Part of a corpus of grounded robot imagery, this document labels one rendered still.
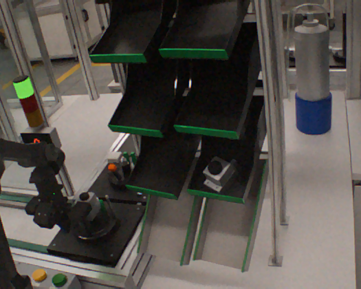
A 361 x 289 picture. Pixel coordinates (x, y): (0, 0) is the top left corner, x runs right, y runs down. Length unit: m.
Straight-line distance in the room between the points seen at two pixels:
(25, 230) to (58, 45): 5.14
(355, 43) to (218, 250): 1.21
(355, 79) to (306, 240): 0.96
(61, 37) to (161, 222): 5.41
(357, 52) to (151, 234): 1.27
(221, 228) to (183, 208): 0.11
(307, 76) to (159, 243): 0.88
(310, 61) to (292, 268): 0.78
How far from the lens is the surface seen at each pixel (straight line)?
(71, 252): 1.20
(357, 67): 1.95
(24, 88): 1.21
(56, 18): 6.26
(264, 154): 0.93
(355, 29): 1.88
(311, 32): 1.54
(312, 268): 1.16
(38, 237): 1.39
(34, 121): 1.25
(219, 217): 1.02
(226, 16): 0.79
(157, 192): 0.91
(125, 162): 1.36
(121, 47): 0.82
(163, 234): 1.06
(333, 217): 1.31
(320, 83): 1.61
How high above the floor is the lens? 1.75
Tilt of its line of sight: 31 degrees down
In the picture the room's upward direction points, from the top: 11 degrees counter-clockwise
